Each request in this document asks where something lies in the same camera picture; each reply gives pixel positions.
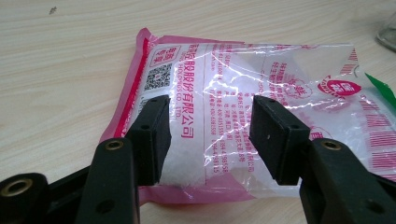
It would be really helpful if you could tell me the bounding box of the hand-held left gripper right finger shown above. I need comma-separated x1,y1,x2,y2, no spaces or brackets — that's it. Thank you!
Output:
248,94,396,224

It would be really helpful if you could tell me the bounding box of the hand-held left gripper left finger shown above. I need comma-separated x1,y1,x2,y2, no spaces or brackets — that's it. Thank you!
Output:
75,94,172,224

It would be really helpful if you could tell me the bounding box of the pink printed plastic bag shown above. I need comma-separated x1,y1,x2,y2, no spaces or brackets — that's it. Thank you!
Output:
99,27,396,205

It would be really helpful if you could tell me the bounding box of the clear glass jar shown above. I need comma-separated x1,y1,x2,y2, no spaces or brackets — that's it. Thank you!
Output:
375,12,396,52

